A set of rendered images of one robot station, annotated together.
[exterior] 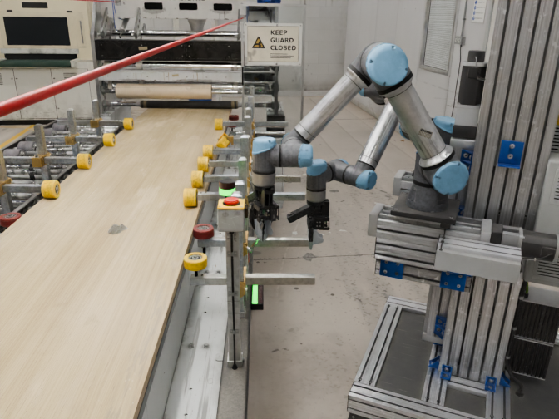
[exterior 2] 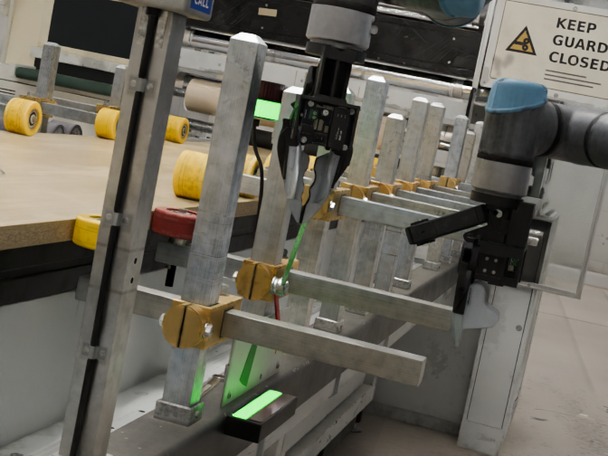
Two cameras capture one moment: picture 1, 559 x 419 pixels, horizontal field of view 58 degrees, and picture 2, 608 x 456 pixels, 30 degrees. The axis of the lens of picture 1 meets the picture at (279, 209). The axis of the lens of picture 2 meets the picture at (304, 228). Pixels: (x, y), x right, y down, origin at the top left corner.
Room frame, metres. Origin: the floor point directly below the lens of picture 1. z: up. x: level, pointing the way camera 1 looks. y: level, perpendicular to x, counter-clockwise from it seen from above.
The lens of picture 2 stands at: (0.27, -0.33, 1.09)
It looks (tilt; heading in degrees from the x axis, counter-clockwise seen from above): 6 degrees down; 16
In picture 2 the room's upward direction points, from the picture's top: 11 degrees clockwise
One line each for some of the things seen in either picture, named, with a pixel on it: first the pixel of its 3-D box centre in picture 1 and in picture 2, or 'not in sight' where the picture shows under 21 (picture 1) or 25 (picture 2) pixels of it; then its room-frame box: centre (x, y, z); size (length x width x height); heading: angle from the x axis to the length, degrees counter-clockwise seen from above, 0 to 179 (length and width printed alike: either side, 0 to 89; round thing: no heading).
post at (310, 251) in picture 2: (243, 211); (314, 235); (2.00, 0.16, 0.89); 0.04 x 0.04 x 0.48; 2
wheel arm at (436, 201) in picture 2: (249, 163); (393, 194); (2.54, 0.16, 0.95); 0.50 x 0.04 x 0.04; 92
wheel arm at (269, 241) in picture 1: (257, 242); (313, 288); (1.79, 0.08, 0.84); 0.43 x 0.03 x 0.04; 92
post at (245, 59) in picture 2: (237, 259); (211, 239); (1.50, 0.14, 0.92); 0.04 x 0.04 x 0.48; 2
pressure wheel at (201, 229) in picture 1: (204, 239); (175, 247); (1.78, 0.30, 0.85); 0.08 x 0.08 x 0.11
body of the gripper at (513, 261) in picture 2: (317, 214); (494, 240); (1.80, -0.15, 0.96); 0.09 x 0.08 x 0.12; 92
